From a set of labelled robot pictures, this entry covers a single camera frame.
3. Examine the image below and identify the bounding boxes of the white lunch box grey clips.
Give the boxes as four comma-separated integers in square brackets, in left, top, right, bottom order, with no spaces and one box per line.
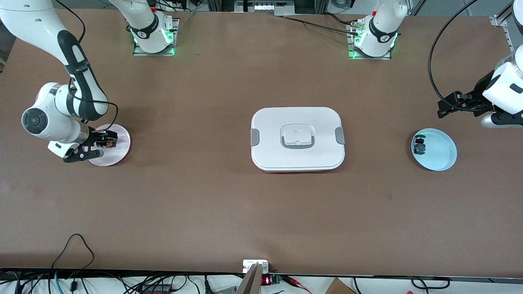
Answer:
[250,107,346,173]

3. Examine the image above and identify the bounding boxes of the white lit control box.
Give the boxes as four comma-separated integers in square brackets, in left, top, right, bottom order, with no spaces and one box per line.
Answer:
[235,0,295,16]

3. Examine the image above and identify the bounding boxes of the brown cardboard box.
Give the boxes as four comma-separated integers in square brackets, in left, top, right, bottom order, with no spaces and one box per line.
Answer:
[325,278,357,294]

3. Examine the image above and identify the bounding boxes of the pink round plate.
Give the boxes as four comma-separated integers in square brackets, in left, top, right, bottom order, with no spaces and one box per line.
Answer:
[88,124,131,167]

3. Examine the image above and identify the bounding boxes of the light blue round plate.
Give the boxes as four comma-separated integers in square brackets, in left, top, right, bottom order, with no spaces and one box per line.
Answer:
[411,128,457,171]

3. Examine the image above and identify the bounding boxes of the aluminium profile bar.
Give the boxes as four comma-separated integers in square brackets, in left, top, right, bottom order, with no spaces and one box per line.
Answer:
[236,263,263,294]

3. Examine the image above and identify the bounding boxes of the red clip test leads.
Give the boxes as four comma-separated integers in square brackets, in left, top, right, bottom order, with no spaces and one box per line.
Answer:
[284,274,313,294]

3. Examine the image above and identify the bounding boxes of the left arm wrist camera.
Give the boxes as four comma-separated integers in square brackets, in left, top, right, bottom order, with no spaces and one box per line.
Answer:
[481,111,523,128]

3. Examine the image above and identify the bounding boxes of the aluminium frame extrusion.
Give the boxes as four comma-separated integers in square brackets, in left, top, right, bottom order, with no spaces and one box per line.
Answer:
[489,0,523,51]

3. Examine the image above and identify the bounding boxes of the black looped table cable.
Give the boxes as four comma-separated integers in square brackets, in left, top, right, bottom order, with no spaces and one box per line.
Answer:
[51,234,95,283]

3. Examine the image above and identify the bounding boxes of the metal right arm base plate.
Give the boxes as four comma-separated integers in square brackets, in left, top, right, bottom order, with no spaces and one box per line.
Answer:
[133,18,180,57]

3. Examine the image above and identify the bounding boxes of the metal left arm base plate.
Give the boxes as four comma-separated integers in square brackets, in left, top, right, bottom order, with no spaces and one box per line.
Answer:
[347,22,392,60]

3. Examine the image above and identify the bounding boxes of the black cable to arm base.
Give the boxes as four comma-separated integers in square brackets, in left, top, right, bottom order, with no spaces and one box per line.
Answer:
[282,13,361,36]

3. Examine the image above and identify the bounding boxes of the black cable loop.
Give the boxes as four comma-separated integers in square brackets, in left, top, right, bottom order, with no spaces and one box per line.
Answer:
[411,277,451,290]

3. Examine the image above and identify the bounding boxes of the white mounting bracket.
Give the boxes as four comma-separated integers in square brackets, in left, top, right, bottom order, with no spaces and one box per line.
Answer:
[243,260,269,273]

